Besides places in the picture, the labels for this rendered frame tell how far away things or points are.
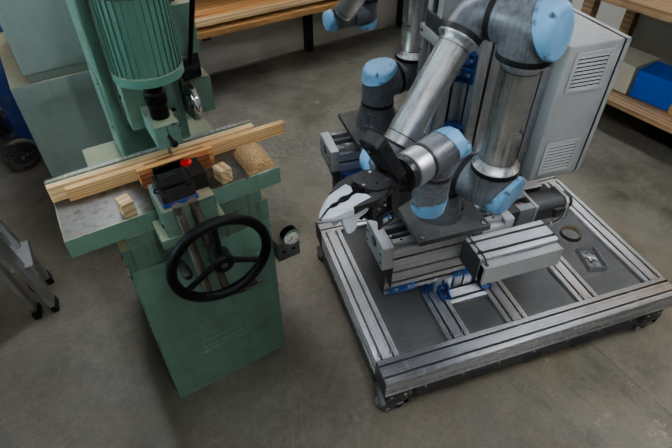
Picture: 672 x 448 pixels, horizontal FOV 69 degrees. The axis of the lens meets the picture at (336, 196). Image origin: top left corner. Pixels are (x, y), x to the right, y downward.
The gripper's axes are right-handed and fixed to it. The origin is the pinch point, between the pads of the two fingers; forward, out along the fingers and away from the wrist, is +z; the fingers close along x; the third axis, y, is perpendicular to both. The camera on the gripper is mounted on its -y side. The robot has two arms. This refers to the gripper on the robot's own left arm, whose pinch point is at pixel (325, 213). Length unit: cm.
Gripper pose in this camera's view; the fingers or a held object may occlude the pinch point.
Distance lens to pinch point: 80.7
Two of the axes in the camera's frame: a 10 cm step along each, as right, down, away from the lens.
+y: 0.9, 8.2, 5.7
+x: -6.8, -3.6, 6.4
